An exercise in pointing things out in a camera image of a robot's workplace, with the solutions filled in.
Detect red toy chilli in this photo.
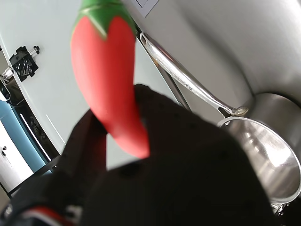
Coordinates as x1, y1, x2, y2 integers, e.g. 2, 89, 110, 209
70, 0, 151, 160

